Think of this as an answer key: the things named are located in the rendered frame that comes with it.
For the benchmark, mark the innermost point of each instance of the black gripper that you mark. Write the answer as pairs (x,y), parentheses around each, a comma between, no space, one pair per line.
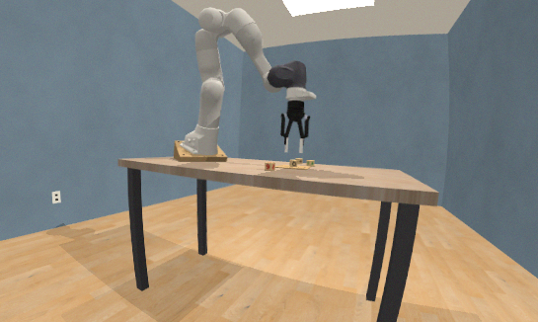
(295,112)

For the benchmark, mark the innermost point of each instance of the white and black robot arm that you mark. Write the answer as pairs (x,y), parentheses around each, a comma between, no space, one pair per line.
(292,75)

